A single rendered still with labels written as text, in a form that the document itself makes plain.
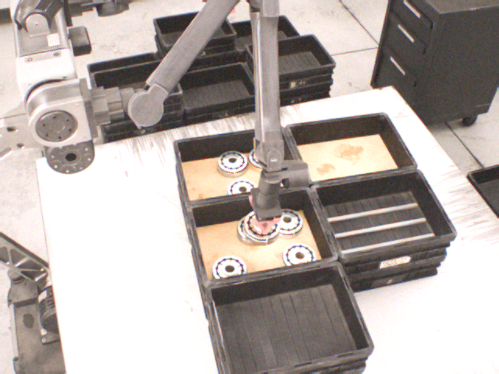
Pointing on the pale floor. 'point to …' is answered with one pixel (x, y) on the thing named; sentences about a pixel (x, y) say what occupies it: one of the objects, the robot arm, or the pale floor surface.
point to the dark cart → (440, 57)
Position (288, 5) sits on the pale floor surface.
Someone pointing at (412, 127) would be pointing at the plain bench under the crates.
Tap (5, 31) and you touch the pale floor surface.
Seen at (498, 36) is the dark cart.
